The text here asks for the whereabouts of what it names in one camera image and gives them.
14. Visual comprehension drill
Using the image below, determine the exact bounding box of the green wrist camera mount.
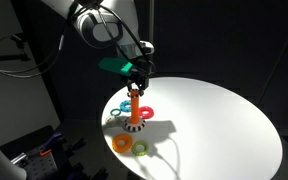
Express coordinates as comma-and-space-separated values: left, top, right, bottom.
99, 58, 133, 76

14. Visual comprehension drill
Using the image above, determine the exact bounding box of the thin white and black ring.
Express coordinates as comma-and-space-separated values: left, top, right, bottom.
129, 90, 142, 98

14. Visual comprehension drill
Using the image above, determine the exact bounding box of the orange handled tool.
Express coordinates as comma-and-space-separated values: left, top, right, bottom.
39, 149, 52, 156

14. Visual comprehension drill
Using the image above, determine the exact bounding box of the round white pedestal table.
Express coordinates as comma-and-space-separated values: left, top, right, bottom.
101, 76, 283, 180

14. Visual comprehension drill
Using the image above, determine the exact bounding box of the blue handled clamp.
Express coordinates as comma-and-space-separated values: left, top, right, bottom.
43, 132, 62, 148

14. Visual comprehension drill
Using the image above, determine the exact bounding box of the blue bumpy ring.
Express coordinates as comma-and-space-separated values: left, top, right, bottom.
119, 99, 132, 113

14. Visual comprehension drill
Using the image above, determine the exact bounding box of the orange ring stacking stand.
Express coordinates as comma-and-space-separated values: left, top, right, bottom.
124, 89, 146, 132

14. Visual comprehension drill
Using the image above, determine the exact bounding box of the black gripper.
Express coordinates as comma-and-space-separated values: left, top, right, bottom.
120, 58, 155, 95

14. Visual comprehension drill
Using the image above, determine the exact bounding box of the green bumpy ring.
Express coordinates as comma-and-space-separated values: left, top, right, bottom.
131, 140, 150, 157

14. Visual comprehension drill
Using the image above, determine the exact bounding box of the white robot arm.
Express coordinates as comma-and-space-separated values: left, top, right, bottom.
41, 0, 154, 96

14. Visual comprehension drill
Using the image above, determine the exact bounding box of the thin teal ring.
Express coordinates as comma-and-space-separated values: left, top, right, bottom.
110, 108, 122, 118

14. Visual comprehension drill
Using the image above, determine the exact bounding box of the pink bumpy ring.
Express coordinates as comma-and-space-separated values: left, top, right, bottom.
138, 105, 155, 120

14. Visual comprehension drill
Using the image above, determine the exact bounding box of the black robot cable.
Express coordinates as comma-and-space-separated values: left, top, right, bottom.
0, 0, 157, 79

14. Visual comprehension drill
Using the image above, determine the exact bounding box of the large orange bumpy ring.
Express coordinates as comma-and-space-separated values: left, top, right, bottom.
111, 133, 134, 154

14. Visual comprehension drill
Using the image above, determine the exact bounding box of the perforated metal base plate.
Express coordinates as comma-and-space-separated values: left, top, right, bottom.
0, 125, 85, 180

